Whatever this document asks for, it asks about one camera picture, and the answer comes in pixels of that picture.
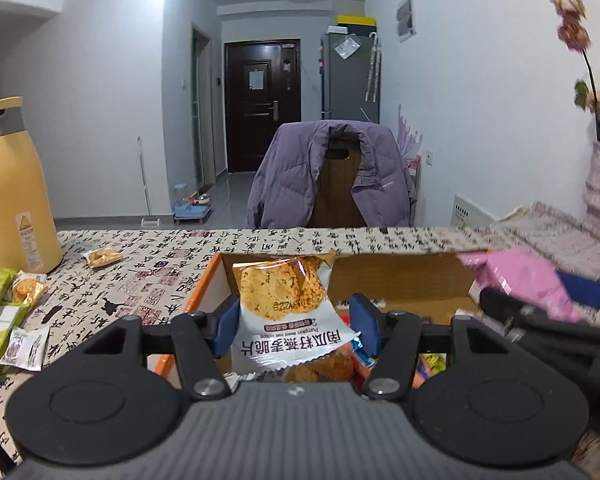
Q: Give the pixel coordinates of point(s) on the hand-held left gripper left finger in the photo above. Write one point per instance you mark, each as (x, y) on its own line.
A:
(227, 327)

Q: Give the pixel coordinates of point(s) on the pink feather wall sticker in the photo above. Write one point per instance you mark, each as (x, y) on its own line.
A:
(410, 135)

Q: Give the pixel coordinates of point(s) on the small white sachet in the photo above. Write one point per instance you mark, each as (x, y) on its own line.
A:
(25, 350)

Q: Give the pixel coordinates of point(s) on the white wall heater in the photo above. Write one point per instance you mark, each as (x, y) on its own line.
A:
(472, 210)

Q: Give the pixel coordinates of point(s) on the red snack packet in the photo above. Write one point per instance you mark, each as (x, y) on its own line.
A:
(362, 357)

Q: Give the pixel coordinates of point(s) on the small cookie packet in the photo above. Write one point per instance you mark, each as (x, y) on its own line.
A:
(102, 257)

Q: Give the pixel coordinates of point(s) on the folded umbrellas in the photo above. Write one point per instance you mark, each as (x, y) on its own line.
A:
(373, 67)

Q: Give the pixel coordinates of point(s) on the white wall outlet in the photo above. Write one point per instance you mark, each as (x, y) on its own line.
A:
(429, 157)

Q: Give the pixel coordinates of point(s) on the purple puffer jacket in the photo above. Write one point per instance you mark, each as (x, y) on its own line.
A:
(280, 175)

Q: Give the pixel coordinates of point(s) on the brown and white cookie packet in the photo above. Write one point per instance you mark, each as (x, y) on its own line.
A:
(320, 367)

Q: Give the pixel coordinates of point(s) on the bunch of dried roses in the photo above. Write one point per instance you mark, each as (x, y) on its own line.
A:
(572, 35)

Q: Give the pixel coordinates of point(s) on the gold cookie packet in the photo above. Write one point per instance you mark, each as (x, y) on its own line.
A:
(27, 288)

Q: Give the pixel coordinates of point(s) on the yellow and black box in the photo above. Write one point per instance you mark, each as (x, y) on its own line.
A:
(356, 20)

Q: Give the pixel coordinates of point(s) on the framed wall picture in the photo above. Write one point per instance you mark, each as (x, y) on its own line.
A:
(405, 17)

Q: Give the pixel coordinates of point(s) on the wooden chair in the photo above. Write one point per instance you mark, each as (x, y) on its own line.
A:
(337, 195)

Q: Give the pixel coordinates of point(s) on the paper notice on door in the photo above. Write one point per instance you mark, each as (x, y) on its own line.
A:
(256, 79)

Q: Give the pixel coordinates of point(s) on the metal storage rack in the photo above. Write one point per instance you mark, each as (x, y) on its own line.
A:
(414, 190)

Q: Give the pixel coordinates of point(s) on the pink snack packet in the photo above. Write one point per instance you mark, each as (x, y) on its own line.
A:
(525, 280)

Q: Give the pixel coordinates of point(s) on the clear plastic bag on refrigerator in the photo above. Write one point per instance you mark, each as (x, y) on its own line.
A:
(346, 47)

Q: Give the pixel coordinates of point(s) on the white oat crisp packet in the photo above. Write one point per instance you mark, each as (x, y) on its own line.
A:
(285, 320)

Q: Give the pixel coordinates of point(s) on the grey interior door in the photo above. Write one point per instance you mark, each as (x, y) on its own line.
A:
(200, 110)

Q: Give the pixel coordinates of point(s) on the pink quilted blanket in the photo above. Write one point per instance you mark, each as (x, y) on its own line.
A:
(560, 230)

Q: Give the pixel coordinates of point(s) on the blue pet feeder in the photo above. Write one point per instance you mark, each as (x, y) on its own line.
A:
(192, 207)

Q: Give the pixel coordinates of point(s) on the grey refrigerator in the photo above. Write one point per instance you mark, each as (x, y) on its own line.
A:
(347, 90)

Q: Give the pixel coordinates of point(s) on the white mop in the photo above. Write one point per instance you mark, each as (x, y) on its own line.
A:
(144, 185)

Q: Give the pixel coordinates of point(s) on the yellow bottle with grey cap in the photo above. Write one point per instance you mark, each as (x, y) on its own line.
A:
(15, 190)

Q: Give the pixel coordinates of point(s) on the dark brown entrance door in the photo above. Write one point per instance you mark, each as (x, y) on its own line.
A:
(260, 130)

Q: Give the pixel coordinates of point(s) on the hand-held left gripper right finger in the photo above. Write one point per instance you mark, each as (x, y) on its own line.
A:
(365, 325)

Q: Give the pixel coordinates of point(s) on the red printed cardboard box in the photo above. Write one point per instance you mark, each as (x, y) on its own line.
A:
(405, 280)

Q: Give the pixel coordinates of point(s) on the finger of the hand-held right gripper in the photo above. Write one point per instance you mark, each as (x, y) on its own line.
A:
(587, 292)
(505, 305)

